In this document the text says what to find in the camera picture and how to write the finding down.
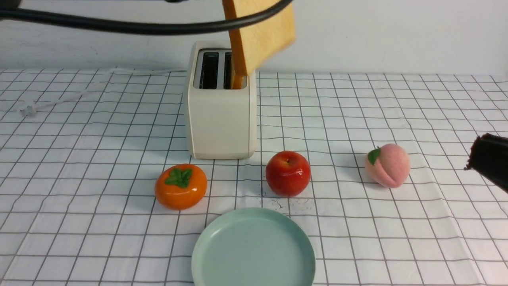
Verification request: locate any white power cord with plug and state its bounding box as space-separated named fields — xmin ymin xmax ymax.
xmin=17 ymin=68 xmax=188 ymax=118

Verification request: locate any toast slice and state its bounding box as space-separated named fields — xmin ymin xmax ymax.
xmin=231 ymin=62 xmax=244 ymax=89
xmin=222 ymin=0 xmax=296 ymax=83

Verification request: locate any pink peach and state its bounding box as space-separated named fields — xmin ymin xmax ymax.
xmin=365 ymin=143 xmax=411 ymax=188

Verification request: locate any orange persimmon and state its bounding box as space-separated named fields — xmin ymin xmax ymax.
xmin=154 ymin=164 xmax=208 ymax=211

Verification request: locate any red apple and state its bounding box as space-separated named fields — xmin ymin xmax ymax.
xmin=265 ymin=150 xmax=312 ymax=197

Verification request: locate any white checkered tablecloth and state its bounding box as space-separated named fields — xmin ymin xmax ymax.
xmin=0 ymin=69 xmax=508 ymax=286

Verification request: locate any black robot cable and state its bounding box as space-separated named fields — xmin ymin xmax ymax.
xmin=0 ymin=0 xmax=294 ymax=36

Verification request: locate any light green plate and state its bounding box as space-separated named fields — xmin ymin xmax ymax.
xmin=191 ymin=208 xmax=316 ymax=286

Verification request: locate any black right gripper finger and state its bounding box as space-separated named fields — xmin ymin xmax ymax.
xmin=464 ymin=133 xmax=508 ymax=193

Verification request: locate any cream white toaster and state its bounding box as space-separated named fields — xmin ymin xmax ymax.
xmin=183 ymin=41 xmax=258 ymax=160

